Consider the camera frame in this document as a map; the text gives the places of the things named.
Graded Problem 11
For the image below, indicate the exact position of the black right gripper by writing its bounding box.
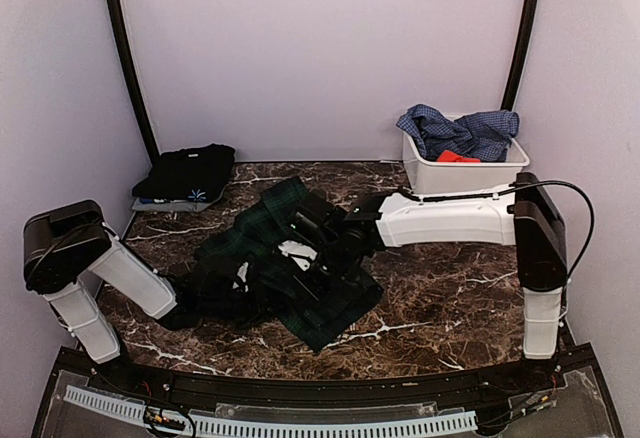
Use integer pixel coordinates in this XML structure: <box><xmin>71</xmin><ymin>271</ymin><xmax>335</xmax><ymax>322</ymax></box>
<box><xmin>289</xmin><ymin>236</ymin><xmax>354</xmax><ymax>309</ymax></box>

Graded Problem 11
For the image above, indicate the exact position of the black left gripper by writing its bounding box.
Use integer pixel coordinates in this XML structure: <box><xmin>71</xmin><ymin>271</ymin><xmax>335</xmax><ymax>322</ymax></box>
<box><xmin>200</xmin><ymin>283</ymin><xmax>287</xmax><ymax>329</ymax></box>

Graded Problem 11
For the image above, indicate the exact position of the dark green plaid garment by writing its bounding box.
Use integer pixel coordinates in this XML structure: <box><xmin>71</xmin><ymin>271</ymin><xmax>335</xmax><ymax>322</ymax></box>
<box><xmin>194</xmin><ymin>176</ymin><xmax>383</xmax><ymax>352</ymax></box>

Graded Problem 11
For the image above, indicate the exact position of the black t-shirt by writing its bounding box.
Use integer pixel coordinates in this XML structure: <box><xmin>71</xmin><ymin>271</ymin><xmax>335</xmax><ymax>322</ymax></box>
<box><xmin>132</xmin><ymin>144</ymin><xmax>235</xmax><ymax>203</ymax></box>

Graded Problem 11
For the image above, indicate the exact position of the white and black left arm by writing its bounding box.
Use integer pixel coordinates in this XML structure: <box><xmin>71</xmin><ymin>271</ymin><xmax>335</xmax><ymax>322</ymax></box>
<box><xmin>23</xmin><ymin>200</ymin><xmax>266</xmax><ymax>394</ymax></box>

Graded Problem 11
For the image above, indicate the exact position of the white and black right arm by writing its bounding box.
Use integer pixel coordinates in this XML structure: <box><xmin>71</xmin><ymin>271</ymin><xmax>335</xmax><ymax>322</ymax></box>
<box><xmin>289</xmin><ymin>172</ymin><xmax>582</xmax><ymax>392</ymax></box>

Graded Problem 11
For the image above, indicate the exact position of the white plastic laundry bin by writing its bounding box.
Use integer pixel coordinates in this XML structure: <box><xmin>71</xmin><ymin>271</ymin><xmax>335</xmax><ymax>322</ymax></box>
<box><xmin>402</xmin><ymin>132</ymin><xmax>530</xmax><ymax>194</ymax></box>

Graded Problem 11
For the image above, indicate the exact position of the red garment in bin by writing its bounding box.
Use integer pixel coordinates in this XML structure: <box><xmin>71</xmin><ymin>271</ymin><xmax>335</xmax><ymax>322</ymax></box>
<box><xmin>436</xmin><ymin>150</ymin><xmax>481</xmax><ymax>163</ymax></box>

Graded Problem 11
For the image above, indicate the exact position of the blue checked shirt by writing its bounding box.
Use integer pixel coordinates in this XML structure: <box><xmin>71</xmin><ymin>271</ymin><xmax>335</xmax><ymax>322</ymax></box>
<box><xmin>396</xmin><ymin>104</ymin><xmax>520</xmax><ymax>163</ymax></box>

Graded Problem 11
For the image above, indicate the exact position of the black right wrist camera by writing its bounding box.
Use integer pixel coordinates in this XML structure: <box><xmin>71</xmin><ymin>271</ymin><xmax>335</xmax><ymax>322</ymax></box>
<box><xmin>279</xmin><ymin>192</ymin><xmax>352</xmax><ymax>274</ymax></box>

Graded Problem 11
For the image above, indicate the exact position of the white slotted cable duct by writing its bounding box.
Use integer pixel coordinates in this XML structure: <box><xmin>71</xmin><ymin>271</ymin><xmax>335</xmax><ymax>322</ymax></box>
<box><xmin>64</xmin><ymin>385</ymin><xmax>477</xmax><ymax>437</ymax></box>

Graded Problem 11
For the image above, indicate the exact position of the black aluminium front rail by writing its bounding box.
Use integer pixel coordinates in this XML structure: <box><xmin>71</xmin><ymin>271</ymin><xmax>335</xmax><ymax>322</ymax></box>
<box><xmin>67</xmin><ymin>350</ymin><xmax>567</xmax><ymax>410</ymax></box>

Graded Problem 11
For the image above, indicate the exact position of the black left frame post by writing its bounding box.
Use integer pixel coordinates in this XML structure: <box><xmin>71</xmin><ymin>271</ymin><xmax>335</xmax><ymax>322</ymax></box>
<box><xmin>106</xmin><ymin>0</ymin><xmax>160</xmax><ymax>164</ymax></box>

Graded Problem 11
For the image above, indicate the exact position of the black frame post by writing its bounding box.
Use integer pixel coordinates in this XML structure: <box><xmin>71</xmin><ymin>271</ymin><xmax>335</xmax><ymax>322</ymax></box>
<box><xmin>501</xmin><ymin>0</ymin><xmax>538</xmax><ymax>111</ymax></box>
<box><xmin>106</xmin><ymin>0</ymin><xmax>160</xmax><ymax>164</ymax></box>

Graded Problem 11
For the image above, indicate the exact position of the black right frame post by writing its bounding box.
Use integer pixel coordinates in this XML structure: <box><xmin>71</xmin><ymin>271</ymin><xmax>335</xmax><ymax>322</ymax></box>
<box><xmin>501</xmin><ymin>0</ymin><xmax>538</xmax><ymax>111</ymax></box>

